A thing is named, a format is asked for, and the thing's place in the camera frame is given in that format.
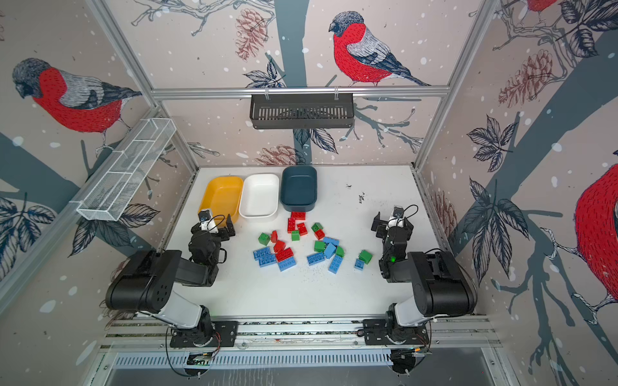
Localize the yellow plastic bin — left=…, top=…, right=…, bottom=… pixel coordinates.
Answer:
left=198, top=176, right=244, bottom=223

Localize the white plastic bin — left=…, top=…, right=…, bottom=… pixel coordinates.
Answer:
left=239, top=174, right=280, bottom=222

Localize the red lego long top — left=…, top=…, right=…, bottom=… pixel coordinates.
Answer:
left=287, top=218, right=296, bottom=233

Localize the blue long lego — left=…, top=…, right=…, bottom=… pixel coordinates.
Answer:
left=328, top=255, right=344, bottom=274
left=278, top=257, right=297, bottom=272

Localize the red lego square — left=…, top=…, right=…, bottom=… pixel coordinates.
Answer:
left=297, top=223, right=308, bottom=236

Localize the dark teal plastic bin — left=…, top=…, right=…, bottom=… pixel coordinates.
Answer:
left=280, top=165, right=318, bottom=212

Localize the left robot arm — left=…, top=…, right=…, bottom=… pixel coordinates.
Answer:
left=105, top=209, right=238, bottom=347

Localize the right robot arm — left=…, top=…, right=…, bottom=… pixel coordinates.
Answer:
left=371, top=207, right=477, bottom=344

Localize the small blue lego right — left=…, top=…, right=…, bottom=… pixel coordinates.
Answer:
left=354, top=259, right=365, bottom=270

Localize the small blue lego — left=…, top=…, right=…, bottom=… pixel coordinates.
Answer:
left=323, top=244, right=337, bottom=259
left=354, top=259, right=365, bottom=270

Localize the blue lego pair left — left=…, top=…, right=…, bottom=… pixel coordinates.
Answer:
left=253, top=247, right=277, bottom=268

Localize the small blue lego centre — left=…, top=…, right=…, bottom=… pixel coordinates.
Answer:
left=323, top=244, right=337, bottom=259

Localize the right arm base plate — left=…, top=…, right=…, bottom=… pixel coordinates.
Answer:
left=357, top=318, right=429, bottom=347

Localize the white mesh wall shelf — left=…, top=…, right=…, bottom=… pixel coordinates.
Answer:
left=77, top=117, right=176, bottom=221

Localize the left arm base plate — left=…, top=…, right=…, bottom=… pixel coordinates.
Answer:
left=169, top=320, right=239, bottom=348

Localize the aluminium front rail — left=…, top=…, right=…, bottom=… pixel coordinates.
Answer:
left=98, top=314, right=503, bottom=351

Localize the black hanging wire basket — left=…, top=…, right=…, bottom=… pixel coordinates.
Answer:
left=249, top=93, right=355, bottom=130

